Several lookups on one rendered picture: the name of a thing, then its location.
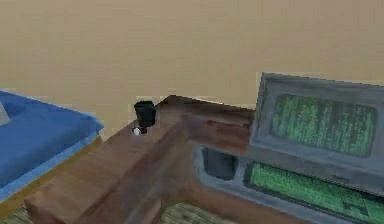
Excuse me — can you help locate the black cup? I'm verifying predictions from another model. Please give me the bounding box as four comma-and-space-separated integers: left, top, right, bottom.
133, 100, 157, 135

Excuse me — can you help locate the brown wooden desk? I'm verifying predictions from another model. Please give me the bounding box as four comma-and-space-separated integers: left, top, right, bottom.
23, 94, 314, 224

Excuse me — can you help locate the grey laptop green screen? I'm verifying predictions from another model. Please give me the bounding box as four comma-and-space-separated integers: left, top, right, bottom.
193, 71, 384, 224

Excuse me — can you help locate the blue bed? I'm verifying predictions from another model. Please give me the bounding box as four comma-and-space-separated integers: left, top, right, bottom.
0, 89, 106, 219

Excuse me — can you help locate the grey pillow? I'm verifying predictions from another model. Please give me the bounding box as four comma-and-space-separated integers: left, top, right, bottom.
0, 100, 12, 128

